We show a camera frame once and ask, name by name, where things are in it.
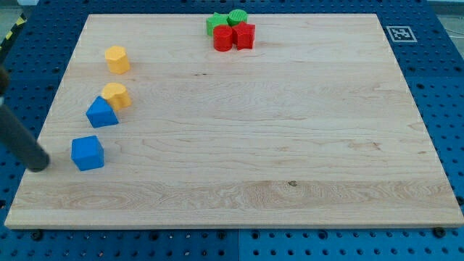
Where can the blue cube block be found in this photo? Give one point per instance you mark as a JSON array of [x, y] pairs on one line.
[[87, 153]]

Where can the wooden board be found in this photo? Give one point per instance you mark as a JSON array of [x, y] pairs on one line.
[[314, 127]]

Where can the red cylinder block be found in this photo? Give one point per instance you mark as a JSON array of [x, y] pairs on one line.
[[222, 38]]

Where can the red star block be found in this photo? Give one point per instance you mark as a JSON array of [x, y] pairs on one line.
[[243, 35]]

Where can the green star block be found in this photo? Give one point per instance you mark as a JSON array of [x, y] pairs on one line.
[[215, 20]]

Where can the green cylinder block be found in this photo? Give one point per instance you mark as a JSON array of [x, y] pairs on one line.
[[236, 16]]

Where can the yellow heart block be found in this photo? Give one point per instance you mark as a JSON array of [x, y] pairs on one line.
[[116, 95]]

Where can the blue triangular prism block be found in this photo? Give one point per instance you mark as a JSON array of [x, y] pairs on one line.
[[101, 114]]

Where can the yellow hexagon block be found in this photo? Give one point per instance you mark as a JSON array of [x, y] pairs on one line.
[[117, 60]]

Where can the white fiducial marker tag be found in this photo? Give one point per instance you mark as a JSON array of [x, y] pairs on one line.
[[401, 34]]

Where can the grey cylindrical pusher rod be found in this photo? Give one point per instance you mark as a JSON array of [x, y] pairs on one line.
[[17, 139]]

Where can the black yellow striped tape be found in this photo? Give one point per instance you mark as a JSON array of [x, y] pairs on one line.
[[14, 32]]

